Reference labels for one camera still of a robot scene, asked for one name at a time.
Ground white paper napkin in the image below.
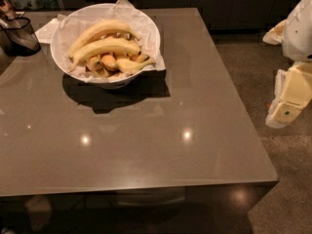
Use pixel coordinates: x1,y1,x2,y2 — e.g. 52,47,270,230
35,19,59,44

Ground dark glass jug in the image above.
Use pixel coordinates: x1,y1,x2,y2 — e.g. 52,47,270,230
0,18,41,57

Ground white bowl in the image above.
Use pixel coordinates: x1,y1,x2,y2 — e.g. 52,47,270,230
50,2,166,89

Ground long yellow banana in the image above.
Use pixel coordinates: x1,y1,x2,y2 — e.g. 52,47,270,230
68,19,140,59
67,38,140,72

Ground small ripe banana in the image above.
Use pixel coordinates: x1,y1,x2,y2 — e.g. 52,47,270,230
87,56,103,72
101,54,118,71

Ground small ripe banana left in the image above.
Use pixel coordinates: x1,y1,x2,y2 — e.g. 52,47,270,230
87,56,103,72

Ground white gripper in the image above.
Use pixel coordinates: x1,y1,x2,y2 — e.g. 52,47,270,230
262,0,312,129

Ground small yellow banana right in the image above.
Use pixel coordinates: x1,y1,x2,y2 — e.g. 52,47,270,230
117,58,155,75

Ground white paper bowl liner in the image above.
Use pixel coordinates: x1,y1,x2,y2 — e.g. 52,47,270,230
50,0,165,89

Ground small ripe banana centre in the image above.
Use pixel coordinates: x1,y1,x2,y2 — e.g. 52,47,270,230
101,54,118,71

